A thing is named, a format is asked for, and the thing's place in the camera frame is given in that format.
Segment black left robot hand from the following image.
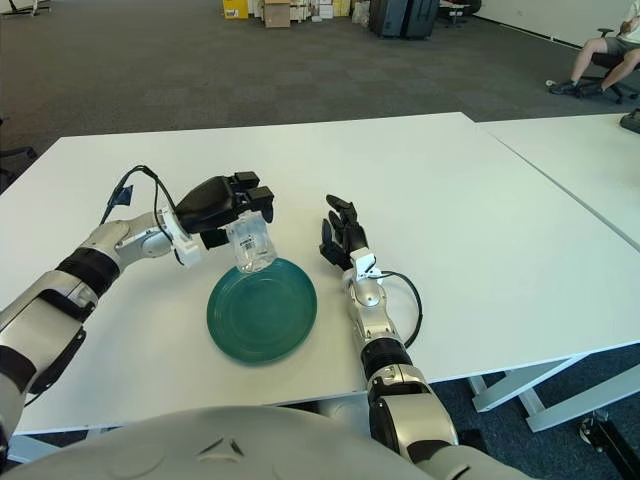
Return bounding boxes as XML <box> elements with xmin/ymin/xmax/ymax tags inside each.
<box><xmin>174</xmin><ymin>170</ymin><xmax>276</xmax><ymax>251</ymax></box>

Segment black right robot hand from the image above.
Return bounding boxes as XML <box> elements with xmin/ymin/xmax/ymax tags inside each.
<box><xmin>319</xmin><ymin>194</ymin><xmax>371</xmax><ymax>271</ymax></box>

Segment clear plastic water bottle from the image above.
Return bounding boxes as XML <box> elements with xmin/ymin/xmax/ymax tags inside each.
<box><xmin>227</xmin><ymin>209</ymin><xmax>279</xmax><ymax>274</ymax></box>

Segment green round plate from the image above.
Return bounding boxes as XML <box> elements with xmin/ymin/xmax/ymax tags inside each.
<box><xmin>206</xmin><ymin>258</ymin><xmax>319</xmax><ymax>370</ymax></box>

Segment brown cardboard box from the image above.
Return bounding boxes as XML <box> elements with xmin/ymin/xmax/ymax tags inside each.
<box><xmin>263</xmin><ymin>0</ymin><xmax>293</xmax><ymax>29</ymax></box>

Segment stacked white cartons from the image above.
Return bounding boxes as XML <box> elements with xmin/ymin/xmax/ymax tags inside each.
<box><xmin>291</xmin><ymin>0</ymin><xmax>353</xmax><ymax>23</ymax></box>

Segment dark grey suitcase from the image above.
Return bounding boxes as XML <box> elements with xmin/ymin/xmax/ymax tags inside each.
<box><xmin>369</xmin><ymin>0</ymin><xmax>407</xmax><ymax>37</ymax></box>

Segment black suitcase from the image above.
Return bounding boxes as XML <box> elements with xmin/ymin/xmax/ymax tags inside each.
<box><xmin>401</xmin><ymin>0</ymin><xmax>440</xmax><ymax>40</ymax></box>

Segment grey robot torso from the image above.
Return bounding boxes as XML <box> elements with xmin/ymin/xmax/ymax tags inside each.
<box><xmin>0</xmin><ymin>405</ymin><xmax>546</xmax><ymax>480</ymax></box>

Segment distant black office chair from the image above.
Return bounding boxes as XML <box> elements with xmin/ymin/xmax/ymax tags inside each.
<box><xmin>439</xmin><ymin>0</ymin><xmax>482</xmax><ymax>26</ymax></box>

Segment distant white desk legs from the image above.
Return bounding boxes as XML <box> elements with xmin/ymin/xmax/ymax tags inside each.
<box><xmin>0</xmin><ymin>0</ymin><xmax>53</xmax><ymax>18</ymax></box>

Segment seated person in shorts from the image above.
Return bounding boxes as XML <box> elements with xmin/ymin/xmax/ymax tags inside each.
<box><xmin>548</xmin><ymin>0</ymin><xmax>640</xmax><ymax>96</ymax></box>

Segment black swivel chair under person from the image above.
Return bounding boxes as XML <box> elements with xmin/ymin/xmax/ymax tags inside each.
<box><xmin>575</xmin><ymin>27</ymin><xmax>640</xmax><ymax>105</ymax></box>

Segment black wheeled stand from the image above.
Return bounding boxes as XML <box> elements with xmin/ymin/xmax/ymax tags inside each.
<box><xmin>579</xmin><ymin>408</ymin><xmax>640</xmax><ymax>480</ymax></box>

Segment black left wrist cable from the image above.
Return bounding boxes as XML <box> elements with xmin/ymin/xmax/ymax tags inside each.
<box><xmin>99</xmin><ymin>164</ymin><xmax>181</xmax><ymax>241</ymax></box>

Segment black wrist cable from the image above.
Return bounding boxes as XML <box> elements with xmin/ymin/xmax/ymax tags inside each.
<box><xmin>99</xmin><ymin>164</ymin><xmax>181</xmax><ymax>241</ymax></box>
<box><xmin>377</xmin><ymin>269</ymin><xmax>425</xmax><ymax>349</ymax></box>

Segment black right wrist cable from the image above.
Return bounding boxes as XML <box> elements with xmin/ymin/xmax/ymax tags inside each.
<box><xmin>377</xmin><ymin>269</ymin><xmax>425</xmax><ymax>349</ymax></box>

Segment white table frame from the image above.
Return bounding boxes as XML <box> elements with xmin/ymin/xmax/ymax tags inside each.
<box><xmin>467</xmin><ymin>343</ymin><xmax>640</xmax><ymax>434</ymax></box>

